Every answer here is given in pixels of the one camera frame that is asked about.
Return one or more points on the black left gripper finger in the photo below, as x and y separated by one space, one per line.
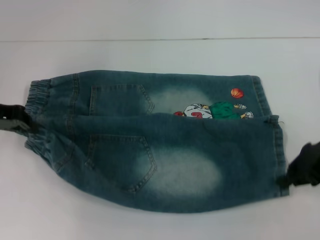
12 112

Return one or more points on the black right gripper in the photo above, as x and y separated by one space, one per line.
308 165

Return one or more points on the blue denim shorts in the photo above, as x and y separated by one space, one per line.
125 140

